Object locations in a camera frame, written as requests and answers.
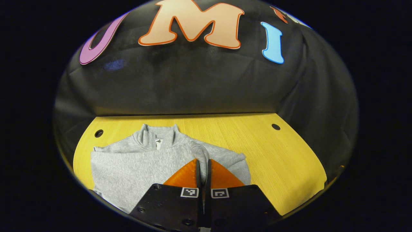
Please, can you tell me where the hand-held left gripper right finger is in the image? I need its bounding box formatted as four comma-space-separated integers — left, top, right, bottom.
204, 159, 283, 231

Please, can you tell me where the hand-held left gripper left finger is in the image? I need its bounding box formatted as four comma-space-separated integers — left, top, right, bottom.
129, 158, 204, 232

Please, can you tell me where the grey zip-neck sweatshirt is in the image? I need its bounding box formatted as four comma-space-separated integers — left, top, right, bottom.
90, 123, 251, 214

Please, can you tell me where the black backdrop cloth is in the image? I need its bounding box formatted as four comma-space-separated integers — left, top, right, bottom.
53, 0, 359, 174

